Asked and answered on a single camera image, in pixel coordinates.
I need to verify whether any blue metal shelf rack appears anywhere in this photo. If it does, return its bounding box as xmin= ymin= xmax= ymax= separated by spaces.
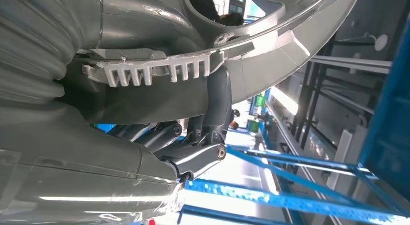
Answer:
xmin=181 ymin=21 xmax=410 ymax=225

